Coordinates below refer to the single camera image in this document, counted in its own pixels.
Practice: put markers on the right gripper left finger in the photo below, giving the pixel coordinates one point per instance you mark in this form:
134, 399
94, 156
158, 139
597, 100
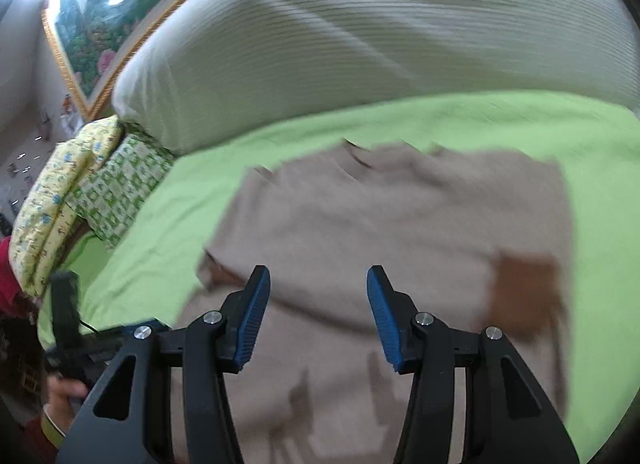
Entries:
126, 416

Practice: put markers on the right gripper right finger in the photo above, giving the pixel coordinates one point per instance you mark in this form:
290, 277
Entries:
508, 417

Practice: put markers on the beige knit sweater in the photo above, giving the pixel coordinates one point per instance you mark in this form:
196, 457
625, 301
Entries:
475, 238

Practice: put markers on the person's left hand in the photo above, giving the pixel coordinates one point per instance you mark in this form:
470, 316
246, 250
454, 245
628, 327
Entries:
61, 392

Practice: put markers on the light green bed sheet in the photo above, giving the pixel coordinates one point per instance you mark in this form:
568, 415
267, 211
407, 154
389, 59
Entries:
151, 273

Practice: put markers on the yellow floral quilt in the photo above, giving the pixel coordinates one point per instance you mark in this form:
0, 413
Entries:
45, 221

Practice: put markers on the green white patterned pillow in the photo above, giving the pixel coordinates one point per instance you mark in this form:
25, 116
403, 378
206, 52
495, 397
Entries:
111, 198

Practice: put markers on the white striped bolster pillow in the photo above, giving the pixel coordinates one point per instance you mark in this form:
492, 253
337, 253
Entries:
216, 69

